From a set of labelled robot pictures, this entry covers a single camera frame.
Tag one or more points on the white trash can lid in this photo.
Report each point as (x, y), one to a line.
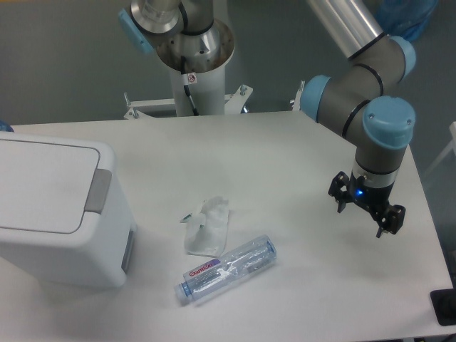
(48, 184)

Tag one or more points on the blue plastic bag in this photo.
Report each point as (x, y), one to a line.
(407, 19)

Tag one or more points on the crumpled clear plastic wrapper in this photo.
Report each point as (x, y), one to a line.
(206, 228)

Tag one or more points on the black device at table edge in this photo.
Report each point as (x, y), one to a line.
(443, 302)

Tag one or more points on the white frame at right edge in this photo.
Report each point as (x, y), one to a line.
(447, 150)

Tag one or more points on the grey robot arm, blue caps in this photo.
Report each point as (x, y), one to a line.
(356, 107)

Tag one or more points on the clear empty plastic bottle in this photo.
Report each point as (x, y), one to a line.
(229, 269)

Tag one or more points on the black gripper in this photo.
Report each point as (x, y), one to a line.
(374, 200)

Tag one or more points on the white trash can body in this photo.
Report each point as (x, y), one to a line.
(97, 254)

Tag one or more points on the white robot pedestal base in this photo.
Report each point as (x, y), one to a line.
(196, 65)

